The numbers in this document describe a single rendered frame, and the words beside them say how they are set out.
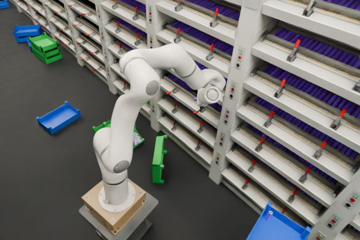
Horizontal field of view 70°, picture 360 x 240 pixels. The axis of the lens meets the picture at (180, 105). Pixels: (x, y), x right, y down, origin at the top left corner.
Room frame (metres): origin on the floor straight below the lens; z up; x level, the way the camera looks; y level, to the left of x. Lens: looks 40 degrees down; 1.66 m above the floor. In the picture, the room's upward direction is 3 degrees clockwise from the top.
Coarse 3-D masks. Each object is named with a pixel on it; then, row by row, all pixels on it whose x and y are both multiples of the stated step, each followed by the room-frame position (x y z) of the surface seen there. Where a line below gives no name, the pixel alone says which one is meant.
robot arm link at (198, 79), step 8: (192, 72) 0.92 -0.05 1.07; (200, 72) 0.96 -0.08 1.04; (208, 72) 1.03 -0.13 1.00; (216, 72) 1.05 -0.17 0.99; (184, 80) 0.93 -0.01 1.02; (192, 80) 0.93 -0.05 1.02; (200, 80) 0.95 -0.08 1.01; (208, 80) 0.98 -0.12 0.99; (216, 80) 1.06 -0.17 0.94; (224, 80) 1.07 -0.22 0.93; (192, 88) 0.96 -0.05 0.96; (200, 88) 0.96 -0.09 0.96
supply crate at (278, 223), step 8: (264, 208) 0.63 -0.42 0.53; (272, 208) 0.63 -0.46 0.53; (264, 216) 0.61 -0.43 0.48; (272, 216) 0.61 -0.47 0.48; (280, 216) 0.60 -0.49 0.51; (256, 224) 0.55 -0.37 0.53; (264, 224) 0.57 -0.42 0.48; (272, 224) 0.58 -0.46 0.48; (280, 224) 0.58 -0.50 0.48; (288, 224) 0.58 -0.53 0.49; (296, 224) 0.56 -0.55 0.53; (256, 232) 0.53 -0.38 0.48; (264, 232) 0.54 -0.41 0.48; (272, 232) 0.54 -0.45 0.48; (280, 232) 0.54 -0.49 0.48; (288, 232) 0.54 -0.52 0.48; (296, 232) 0.54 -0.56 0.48; (304, 232) 0.52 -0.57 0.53
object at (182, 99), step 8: (168, 72) 1.66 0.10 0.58; (160, 80) 1.59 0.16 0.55; (168, 88) 1.50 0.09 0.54; (184, 88) 1.49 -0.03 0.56; (176, 96) 1.42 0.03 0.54; (184, 96) 1.41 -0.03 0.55; (184, 104) 1.38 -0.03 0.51; (192, 104) 1.34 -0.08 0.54; (200, 112) 1.27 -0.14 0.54; (208, 112) 1.26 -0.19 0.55; (208, 120) 1.21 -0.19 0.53; (216, 120) 1.20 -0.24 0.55; (216, 128) 1.17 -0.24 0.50
